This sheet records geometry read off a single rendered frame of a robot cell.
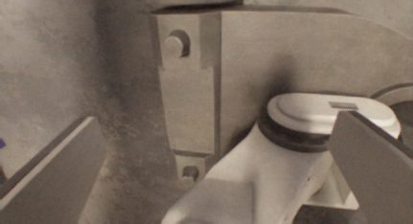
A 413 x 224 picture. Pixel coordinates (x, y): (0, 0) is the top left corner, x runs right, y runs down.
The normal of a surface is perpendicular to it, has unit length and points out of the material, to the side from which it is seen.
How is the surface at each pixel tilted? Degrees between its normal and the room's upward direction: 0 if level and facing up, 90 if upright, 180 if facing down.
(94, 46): 0
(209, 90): 0
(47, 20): 0
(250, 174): 90
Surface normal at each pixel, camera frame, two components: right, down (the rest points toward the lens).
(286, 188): -0.03, -0.86
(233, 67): -0.19, 0.50
